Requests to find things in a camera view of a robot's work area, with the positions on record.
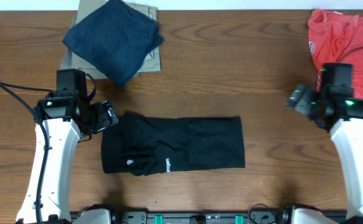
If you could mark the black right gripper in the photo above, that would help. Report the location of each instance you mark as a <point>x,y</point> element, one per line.
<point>309,95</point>

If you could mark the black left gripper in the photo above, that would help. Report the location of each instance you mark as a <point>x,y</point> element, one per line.
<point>105,118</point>

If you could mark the black t-shirt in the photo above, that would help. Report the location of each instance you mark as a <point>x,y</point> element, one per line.
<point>144,146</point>

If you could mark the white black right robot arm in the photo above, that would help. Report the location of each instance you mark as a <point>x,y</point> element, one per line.
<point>342,117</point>

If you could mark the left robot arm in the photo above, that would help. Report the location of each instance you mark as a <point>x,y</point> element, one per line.
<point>62,122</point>

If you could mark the red t-shirt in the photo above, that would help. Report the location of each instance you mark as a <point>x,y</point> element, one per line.
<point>335,37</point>

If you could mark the folded khaki pants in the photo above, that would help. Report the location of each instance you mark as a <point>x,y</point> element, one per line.
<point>71,60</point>

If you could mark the folded navy blue shorts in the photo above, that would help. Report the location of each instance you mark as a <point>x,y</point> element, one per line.
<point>115,39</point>

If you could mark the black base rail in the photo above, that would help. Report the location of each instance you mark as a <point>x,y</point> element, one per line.
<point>257,214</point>

